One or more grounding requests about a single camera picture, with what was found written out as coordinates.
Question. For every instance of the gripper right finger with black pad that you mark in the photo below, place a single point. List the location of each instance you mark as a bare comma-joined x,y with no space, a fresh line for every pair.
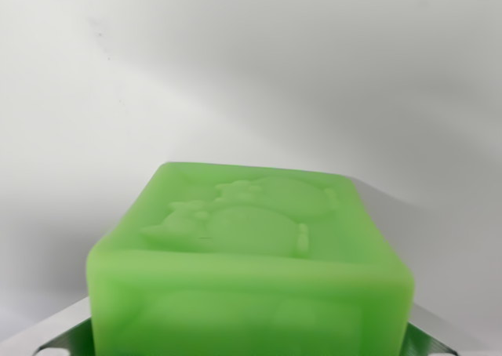
431,332

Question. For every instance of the green cube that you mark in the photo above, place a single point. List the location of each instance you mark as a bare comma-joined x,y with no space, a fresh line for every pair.
251,269

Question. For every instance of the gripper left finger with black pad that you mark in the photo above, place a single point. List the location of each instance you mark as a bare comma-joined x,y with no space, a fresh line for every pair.
64,328

